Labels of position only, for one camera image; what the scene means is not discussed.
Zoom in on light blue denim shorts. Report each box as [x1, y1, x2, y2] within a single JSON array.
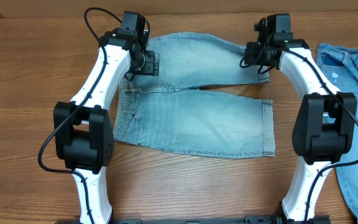
[[113, 32, 275, 159]]

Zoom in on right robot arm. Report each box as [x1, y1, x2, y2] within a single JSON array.
[[240, 14, 357, 223]]

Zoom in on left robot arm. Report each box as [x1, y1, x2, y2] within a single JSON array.
[[51, 11, 159, 223]]

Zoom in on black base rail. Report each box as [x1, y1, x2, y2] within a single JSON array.
[[54, 214, 332, 224]]

